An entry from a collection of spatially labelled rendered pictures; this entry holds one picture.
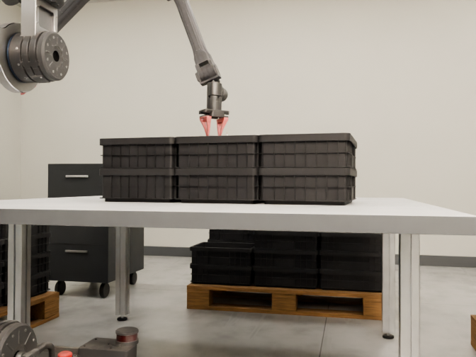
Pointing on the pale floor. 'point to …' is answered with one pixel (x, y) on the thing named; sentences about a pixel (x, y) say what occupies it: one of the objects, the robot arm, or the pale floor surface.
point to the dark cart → (86, 234)
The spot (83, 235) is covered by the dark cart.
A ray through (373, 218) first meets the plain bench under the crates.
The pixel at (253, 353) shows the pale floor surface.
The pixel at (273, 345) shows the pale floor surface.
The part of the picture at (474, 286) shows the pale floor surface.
